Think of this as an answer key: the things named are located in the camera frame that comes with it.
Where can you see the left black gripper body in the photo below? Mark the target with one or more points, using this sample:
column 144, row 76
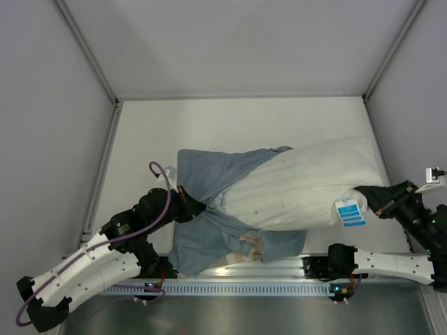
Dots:
column 184, row 202

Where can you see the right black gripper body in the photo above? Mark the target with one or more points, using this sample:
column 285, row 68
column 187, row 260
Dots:
column 394, row 198

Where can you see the blue striped pillowcase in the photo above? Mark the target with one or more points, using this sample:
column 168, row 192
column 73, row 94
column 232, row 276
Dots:
column 213, row 234

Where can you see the white pillow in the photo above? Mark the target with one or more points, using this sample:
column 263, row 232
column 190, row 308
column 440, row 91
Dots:
column 298, row 189

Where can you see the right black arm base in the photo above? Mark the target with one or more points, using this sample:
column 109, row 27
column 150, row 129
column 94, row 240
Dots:
column 317, row 267

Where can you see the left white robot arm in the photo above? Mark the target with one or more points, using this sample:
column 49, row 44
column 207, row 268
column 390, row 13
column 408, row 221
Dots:
column 118, row 251

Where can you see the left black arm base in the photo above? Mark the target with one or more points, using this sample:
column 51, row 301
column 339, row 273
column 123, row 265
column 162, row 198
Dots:
column 162, row 268

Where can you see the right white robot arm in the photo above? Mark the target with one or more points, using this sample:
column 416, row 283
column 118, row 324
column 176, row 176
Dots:
column 434, row 246

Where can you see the blue pillow care label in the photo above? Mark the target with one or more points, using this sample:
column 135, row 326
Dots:
column 349, row 212

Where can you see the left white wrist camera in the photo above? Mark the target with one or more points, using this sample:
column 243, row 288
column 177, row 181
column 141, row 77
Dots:
column 171, row 173

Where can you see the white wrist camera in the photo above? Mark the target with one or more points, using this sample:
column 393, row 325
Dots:
column 171, row 173
column 435, row 179

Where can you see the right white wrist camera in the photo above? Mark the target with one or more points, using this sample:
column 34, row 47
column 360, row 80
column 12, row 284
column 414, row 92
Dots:
column 435, row 179

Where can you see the slotted grey cable duct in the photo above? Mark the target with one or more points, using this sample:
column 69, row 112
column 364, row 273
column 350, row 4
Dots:
column 240, row 288

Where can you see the left aluminium frame post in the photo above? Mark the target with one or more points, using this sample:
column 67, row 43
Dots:
column 113, row 118

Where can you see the aluminium frame post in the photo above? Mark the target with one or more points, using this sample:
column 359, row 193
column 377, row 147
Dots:
column 387, row 61
column 113, row 118

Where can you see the aluminium mounting rail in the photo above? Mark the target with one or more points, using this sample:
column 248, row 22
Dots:
column 265, row 267

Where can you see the right aluminium frame post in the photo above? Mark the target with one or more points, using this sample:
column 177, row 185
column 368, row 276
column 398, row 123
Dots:
column 387, row 61

